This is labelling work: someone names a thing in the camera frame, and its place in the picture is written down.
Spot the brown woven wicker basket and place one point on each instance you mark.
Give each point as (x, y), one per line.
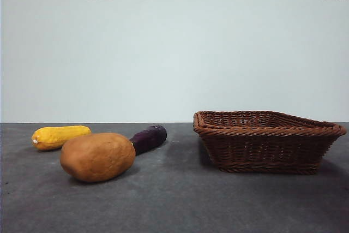
(261, 148)

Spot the purple eggplant with green stem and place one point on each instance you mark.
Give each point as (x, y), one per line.
(151, 138)

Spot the brown potato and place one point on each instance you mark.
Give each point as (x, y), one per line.
(96, 158)

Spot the yellow corn cob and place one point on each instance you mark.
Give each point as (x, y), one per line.
(54, 137)

